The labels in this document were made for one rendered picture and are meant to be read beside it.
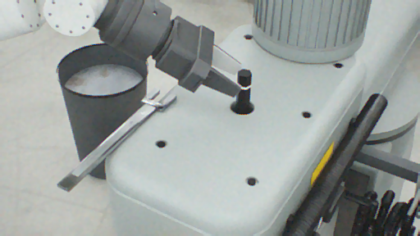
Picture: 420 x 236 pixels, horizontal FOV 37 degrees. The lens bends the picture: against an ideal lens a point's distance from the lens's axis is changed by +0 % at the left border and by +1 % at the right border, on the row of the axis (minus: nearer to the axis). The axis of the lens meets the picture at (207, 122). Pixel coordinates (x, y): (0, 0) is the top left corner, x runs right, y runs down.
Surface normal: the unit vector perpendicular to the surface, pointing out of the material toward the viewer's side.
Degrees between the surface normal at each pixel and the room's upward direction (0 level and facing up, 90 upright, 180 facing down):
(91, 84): 0
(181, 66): 90
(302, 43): 90
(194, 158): 0
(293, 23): 90
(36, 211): 0
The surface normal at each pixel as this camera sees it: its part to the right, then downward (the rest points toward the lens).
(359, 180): -0.50, 0.55
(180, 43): 0.53, -0.63
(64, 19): -0.06, 0.64
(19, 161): 0.02, -0.77
